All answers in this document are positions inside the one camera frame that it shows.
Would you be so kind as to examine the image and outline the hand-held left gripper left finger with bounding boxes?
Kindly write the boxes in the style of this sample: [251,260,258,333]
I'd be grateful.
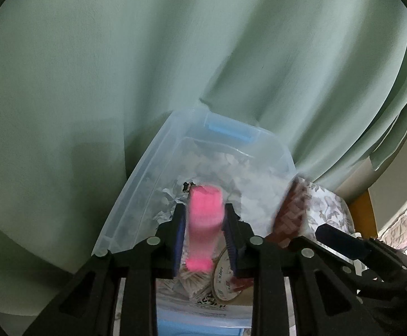
[40,203,186,336]

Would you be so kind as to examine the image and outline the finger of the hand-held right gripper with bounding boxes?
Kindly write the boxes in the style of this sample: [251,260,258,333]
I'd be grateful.
[315,223,383,263]

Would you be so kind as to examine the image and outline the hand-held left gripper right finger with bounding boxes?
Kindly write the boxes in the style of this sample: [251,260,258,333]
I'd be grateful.
[223,203,390,336]

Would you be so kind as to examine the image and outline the brown packing tape roll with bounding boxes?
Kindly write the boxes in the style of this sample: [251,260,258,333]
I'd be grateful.
[211,245,253,302]

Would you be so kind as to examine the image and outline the pink hair tie packet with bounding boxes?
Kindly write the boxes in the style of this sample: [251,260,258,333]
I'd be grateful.
[186,184,224,272]

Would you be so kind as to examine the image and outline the white paper ball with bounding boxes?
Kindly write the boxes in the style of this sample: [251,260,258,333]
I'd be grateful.
[154,185,190,223]

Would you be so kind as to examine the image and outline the bag of cotton swabs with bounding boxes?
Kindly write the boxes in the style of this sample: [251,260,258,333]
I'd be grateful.
[179,266,214,298]

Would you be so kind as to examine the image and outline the dark red hair claw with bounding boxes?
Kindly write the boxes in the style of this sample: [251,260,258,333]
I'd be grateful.
[267,175,311,244]

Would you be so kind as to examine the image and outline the clear plastic container blue latches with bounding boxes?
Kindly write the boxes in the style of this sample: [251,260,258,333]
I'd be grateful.
[91,108,297,336]

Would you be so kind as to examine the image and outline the leopard print toothed headband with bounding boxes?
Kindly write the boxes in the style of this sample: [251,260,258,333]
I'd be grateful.
[182,181,225,309]

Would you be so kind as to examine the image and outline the white padded headboard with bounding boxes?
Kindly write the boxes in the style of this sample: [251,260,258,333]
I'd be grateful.
[368,87,407,232]

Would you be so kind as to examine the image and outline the green curtain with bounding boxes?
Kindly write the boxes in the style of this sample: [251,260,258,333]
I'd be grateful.
[0,0,407,281]

